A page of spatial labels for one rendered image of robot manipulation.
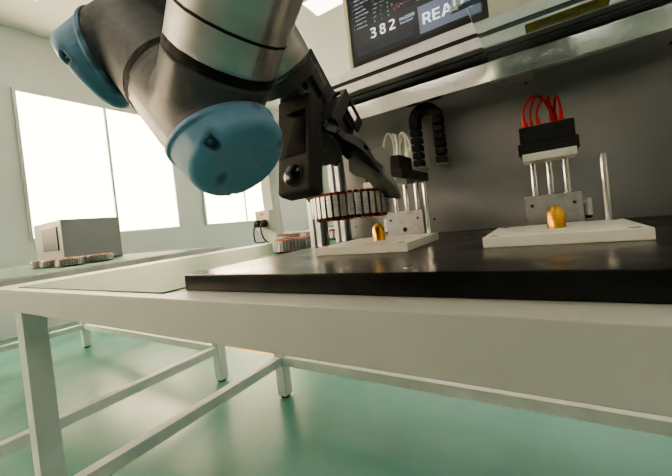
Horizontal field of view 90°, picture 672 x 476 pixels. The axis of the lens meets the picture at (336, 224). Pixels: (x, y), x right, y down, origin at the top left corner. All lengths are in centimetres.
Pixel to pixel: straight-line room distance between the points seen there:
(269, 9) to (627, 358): 28
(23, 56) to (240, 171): 517
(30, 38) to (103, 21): 515
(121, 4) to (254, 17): 16
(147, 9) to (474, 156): 61
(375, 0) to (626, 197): 58
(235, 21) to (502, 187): 62
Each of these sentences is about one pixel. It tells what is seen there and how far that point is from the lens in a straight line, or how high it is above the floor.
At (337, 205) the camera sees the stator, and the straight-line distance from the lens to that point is 42.
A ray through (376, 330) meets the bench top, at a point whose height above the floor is 73.
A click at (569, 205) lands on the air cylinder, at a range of 62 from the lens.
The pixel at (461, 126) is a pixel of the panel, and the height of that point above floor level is 99.
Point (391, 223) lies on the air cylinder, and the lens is 67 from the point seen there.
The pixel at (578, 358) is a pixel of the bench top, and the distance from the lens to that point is 25.
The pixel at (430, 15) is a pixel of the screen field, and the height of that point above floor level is 117.
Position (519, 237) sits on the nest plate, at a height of 78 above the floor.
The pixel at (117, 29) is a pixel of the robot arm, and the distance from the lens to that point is 33.
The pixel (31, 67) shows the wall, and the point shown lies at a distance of 536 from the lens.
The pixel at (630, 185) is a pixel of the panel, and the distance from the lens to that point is 75.
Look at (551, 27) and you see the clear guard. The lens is 63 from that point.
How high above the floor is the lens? 82
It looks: 1 degrees down
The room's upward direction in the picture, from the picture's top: 6 degrees counter-clockwise
